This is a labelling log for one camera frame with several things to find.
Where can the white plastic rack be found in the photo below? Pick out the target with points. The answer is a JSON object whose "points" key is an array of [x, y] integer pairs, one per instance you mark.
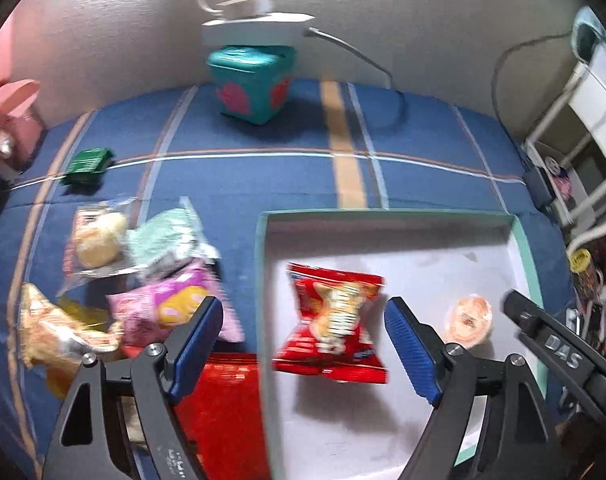
{"points": [[598, 105]]}

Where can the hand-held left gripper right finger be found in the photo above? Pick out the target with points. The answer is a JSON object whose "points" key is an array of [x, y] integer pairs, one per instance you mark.
{"points": [[413, 355]]}

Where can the teal box with pink hearts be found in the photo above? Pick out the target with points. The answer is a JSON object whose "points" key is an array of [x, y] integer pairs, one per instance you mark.
{"points": [[245, 85]]}

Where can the red foil packet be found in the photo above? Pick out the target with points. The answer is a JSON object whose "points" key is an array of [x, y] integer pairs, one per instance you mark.
{"points": [[228, 410]]}

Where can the red snack packet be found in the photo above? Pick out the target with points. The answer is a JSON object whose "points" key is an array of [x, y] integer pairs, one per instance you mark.
{"points": [[333, 320]]}

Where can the small green packet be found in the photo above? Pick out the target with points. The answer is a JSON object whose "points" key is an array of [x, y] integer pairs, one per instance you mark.
{"points": [[87, 164]]}

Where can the pink snack packet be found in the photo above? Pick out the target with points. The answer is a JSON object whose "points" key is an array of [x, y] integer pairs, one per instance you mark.
{"points": [[153, 305]]}

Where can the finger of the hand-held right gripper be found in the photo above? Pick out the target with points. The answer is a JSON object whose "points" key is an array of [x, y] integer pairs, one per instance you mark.
{"points": [[558, 347]]}

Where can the orange gold snack packet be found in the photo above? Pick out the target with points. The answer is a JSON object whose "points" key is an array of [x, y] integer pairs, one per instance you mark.
{"points": [[53, 330]]}

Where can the yellow snack packet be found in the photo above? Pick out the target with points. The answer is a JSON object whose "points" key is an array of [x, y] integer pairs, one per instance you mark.
{"points": [[85, 312]]}

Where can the pale green snack packet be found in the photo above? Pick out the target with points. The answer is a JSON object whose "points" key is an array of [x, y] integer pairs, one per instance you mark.
{"points": [[165, 237]]}

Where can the white power strip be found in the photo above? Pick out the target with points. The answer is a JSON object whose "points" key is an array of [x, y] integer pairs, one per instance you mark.
{"points": [[255, 25]]}

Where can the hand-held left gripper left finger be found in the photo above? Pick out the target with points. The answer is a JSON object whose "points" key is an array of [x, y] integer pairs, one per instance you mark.
{"points": [[198, 342]]}

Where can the small plastic jelly cup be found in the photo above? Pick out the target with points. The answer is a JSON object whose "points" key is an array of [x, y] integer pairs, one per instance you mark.
{"points": [[467, 320]]}

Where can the clear packet of yellow cakes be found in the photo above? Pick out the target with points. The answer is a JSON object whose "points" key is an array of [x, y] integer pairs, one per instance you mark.
{"points": [[100, 240]]}

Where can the colourful patterned tube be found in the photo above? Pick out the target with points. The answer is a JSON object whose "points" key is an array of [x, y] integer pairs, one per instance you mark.
{"points": [[580, 262]]}

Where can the black power adapter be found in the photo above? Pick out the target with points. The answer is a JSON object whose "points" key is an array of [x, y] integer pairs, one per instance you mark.
{"points": [[538, 187]]}

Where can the white box with teal rim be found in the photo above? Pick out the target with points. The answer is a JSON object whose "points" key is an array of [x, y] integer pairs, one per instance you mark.
{"points": [[433, 250]]}

